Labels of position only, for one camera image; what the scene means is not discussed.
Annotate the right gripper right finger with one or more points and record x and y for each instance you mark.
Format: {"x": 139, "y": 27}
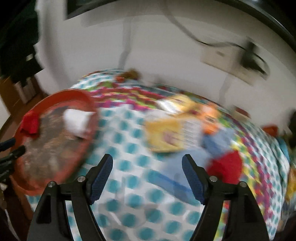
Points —
{"x": 245, "y": 220}

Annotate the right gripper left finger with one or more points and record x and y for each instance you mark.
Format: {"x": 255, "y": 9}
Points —
{"x": 50, "y": 219}

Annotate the white sock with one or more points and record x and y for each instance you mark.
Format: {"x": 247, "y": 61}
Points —
{"x": 76, "y": 121}

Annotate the light blue sock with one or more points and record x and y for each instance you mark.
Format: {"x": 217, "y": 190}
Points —
{"x": 219, "y": 143}
{"x": 170, "y": 175}

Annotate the large yellow medicine box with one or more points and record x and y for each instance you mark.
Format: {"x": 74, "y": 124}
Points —
{"x": 173, "y": 134}

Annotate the orange squeeze toy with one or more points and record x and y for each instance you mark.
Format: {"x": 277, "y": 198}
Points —
{"x": 209, "y": 115}

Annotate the round red tray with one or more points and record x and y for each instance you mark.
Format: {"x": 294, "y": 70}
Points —
{"x": 56, "y": 153}

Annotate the red packet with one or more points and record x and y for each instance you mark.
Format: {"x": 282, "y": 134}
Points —
{"x": 272, "y": 130}

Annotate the polka dot bed sheet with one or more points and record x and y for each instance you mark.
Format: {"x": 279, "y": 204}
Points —
{"x": 147, "y": 196}

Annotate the small red-top box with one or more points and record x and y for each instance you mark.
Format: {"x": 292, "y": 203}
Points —
{"x": 240, "y": 114}

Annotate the black power adapter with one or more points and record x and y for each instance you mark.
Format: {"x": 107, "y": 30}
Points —
{"x": 250, "y": 60}

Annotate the white wall socket plate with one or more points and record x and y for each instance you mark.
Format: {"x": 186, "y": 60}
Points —
{"x": 228, "y": 59}

